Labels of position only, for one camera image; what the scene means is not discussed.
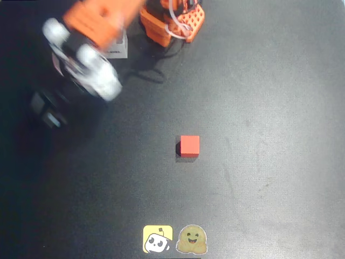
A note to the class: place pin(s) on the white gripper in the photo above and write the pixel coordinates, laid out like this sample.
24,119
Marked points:
72,60

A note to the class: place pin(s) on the orange robot base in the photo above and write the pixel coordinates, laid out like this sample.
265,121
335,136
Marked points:
156,24

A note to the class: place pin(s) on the white and orange robot arm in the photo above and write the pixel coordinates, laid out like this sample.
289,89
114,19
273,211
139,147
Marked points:
94,19

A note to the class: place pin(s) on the white cardboard box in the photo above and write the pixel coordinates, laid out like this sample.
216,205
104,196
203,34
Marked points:
118,50

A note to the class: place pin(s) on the red cube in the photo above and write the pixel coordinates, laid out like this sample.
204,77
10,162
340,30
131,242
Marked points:
189,145

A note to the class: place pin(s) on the yellow robot sticker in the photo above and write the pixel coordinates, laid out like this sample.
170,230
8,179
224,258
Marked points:
157,238

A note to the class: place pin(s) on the smiling hugging face sticker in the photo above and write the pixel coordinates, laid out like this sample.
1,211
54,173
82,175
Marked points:
192,239

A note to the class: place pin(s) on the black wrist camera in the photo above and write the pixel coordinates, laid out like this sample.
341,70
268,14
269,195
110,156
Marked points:
40,103

